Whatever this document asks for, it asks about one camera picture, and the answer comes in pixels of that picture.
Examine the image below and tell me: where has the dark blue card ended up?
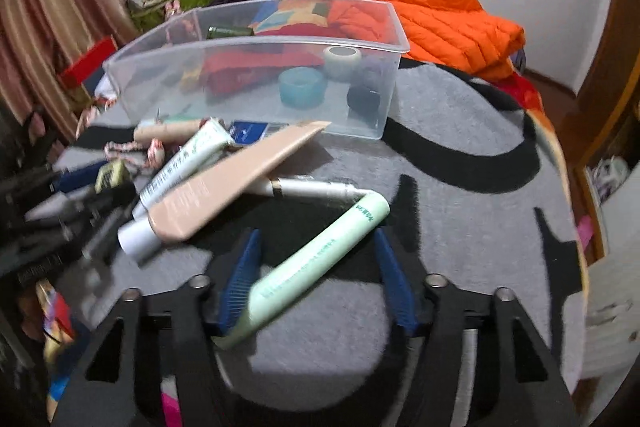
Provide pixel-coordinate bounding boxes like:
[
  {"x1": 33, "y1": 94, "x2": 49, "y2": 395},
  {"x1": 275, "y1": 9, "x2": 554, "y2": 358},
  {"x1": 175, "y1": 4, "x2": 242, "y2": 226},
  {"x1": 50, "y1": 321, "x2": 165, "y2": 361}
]
[{"x1": 229, "y1": 120, "x2": 288, "y2": 144}]

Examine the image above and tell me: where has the dark green small bottle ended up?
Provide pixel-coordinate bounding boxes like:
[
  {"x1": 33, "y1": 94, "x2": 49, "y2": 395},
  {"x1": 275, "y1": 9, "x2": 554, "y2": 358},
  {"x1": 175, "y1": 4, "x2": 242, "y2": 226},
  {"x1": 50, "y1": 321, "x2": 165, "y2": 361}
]
[{"x1": 206, "y1": 25, "x2": 254, "y2": 40}]

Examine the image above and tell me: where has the white tape roll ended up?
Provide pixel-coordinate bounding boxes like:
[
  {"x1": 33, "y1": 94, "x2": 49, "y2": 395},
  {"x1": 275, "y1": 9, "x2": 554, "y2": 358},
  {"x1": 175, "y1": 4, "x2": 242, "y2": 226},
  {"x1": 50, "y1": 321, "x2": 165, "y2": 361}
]
[{"x1": 322, "y1": 45, "x2": 364, "y2": 82}]

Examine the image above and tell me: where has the light blue tape roll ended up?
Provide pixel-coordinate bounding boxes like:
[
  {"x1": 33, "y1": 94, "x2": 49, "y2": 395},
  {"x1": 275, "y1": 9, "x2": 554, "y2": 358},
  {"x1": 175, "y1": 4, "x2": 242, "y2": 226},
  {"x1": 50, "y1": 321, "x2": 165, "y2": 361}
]
[{"x1": 278, "y1": 68, "x2": 326, "y2": 110}]

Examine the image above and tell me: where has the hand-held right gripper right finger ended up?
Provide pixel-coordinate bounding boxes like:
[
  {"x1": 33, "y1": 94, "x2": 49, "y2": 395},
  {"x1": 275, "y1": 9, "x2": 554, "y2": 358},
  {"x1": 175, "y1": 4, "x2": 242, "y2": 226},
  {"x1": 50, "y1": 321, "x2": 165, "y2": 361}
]
[{"x1": 374, "y1": 228, "x2": 577, "y2": 427}]

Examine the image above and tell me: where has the beige cosmetic tube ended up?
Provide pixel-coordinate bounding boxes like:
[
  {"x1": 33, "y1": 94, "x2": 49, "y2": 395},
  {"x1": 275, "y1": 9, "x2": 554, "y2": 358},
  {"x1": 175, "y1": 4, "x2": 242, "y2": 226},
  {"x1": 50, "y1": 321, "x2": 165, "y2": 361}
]
[{"x1": 117, "y1": 120, "x2": 333, "y2": 264}]

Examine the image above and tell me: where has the black round jar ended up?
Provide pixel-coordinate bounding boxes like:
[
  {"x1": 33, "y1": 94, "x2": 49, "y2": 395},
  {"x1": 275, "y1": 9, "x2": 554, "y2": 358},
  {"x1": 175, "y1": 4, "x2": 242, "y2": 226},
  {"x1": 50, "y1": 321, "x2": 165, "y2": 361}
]
[{"x1": 346, "y1": 84, "x2": 383, "y2": 115}]

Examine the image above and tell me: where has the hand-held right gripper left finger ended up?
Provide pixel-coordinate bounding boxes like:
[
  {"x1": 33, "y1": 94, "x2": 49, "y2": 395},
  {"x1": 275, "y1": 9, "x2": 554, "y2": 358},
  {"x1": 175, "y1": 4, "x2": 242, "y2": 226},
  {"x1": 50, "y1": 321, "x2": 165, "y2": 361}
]
[{"x1": 50, "y1": 228, "x2": 263, "y2": 427}]

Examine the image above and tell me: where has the brown wooden cabinet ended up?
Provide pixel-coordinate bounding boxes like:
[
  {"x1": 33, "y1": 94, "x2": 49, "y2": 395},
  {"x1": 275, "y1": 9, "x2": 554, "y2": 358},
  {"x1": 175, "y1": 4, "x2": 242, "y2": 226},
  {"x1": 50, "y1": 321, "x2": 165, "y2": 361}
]
[{"x1": 562, "y1": 0, "x2": 640, "y2": 263}]

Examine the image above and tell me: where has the clear plastic storage box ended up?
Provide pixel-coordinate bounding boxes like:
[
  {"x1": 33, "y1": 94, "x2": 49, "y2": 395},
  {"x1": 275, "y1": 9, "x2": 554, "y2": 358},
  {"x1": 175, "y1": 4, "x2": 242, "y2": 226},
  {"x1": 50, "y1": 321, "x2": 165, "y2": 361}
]
[{"x1": 102, "y1": 0, "x2": 412, "y2": 141}]

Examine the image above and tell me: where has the pink plastic piece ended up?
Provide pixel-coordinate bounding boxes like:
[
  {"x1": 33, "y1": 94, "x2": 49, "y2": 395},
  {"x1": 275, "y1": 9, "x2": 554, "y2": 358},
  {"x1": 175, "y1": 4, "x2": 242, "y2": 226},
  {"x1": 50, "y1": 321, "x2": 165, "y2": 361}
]
[{"x1": 161, "y1": 393, "x2": 182, "y2": 427}]

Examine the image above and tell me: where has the white green printed tube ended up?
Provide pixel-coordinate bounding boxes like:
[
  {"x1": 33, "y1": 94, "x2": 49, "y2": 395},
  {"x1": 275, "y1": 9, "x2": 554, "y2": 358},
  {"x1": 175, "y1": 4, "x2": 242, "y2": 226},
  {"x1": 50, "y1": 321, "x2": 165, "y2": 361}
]
[{"x1": 138, "y1": 118, "x2": 237, "y2": 212}]

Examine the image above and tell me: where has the white marker pen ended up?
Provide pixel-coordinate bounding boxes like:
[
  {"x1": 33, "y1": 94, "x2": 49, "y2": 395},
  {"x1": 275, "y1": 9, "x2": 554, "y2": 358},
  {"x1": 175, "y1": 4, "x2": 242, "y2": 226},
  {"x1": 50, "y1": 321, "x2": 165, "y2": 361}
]
[{"x1": 244, "y1": 176, "x2": 372, "y2": 204}]

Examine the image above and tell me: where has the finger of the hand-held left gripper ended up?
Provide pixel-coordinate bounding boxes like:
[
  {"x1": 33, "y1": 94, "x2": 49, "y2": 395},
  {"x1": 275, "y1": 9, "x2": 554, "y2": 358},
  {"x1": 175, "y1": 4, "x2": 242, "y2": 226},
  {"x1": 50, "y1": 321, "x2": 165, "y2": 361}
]
[
  {"x1": 22, "y1": 181, "x2": 140, "y2": 258},
  {"x1": 50, "y1": 159, "x2": 110, "y2": 194}
]

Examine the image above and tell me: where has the orange down jacket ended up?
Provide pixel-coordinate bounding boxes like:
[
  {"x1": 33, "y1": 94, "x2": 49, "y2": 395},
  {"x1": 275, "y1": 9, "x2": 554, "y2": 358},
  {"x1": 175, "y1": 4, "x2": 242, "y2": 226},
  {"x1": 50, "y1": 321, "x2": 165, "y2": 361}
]
[{"x1": 331, "y1": 0, "x2": 527, "y2": 84}]

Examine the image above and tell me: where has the colourful snack packet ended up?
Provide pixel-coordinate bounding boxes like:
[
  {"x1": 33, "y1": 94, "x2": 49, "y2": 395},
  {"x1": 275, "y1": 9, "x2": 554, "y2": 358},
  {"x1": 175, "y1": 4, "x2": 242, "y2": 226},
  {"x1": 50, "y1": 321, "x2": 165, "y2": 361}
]
[{"x1": 19, "y1": 279, "x2": 77, "y2": 360}]

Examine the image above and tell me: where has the striped pink curtain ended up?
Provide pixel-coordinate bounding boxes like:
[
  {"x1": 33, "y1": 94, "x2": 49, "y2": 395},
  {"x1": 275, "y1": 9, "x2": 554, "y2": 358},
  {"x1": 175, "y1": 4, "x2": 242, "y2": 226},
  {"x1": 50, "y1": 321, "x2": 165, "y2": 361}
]
[{"x1": 0, "y1": 0, "x2": 142, "y2": 142}]

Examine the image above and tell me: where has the light green tube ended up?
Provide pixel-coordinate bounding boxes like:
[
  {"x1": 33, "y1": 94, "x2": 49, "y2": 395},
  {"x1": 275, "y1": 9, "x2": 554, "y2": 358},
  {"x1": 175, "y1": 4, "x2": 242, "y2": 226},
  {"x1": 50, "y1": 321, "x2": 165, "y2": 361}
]
[{"x1": 212, "y1": 189, "x2": 391, "y2": 351}]

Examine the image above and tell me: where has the beige cylindrical stick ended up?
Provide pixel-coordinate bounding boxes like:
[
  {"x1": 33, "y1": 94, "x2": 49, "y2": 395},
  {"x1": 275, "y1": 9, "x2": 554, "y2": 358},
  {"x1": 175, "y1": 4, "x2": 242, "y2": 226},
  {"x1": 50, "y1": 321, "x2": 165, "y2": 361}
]
[{"x1": 133, "y1": 117, "x2": 222, "y2": 144}]

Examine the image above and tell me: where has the red white braided cord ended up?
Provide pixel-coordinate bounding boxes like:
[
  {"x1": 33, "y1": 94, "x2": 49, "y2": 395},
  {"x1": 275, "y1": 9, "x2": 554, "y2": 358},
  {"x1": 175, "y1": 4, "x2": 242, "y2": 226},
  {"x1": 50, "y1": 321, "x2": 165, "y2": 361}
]
[{"x1": 103, "y1": 138, "x2": 167, "y2": 168}]

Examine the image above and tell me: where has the red flat box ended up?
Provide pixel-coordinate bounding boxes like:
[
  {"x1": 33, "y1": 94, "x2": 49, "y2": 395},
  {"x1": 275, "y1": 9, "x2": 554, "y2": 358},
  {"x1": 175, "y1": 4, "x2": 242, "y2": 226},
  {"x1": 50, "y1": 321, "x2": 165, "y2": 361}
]
[{"x1": 59, "y1": 36, "x2": 119, "y2": 88}]

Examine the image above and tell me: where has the small yellow-green box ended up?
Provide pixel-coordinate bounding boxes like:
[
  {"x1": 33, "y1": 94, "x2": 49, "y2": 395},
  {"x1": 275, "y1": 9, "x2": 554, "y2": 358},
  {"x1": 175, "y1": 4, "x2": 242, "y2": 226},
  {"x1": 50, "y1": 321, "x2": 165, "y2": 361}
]
[{"x1": 94, "y1": 161, "x2": 132, "y2": 194}]

